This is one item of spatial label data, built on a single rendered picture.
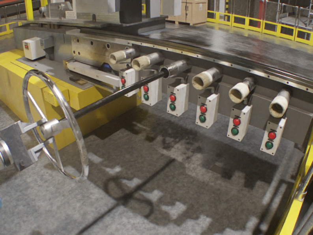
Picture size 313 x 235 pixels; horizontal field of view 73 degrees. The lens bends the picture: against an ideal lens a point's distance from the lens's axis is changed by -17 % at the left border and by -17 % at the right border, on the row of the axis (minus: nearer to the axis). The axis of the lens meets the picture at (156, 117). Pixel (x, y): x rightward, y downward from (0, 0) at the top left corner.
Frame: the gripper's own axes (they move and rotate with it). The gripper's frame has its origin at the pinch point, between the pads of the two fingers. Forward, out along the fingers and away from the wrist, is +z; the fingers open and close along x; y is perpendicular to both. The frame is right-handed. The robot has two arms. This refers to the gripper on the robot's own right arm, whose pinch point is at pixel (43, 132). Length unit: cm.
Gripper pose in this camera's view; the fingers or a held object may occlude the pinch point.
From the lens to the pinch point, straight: 78.7
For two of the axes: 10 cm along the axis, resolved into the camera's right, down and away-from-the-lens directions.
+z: 6.3, -4.0, 6.6
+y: 6.8, -1.3, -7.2
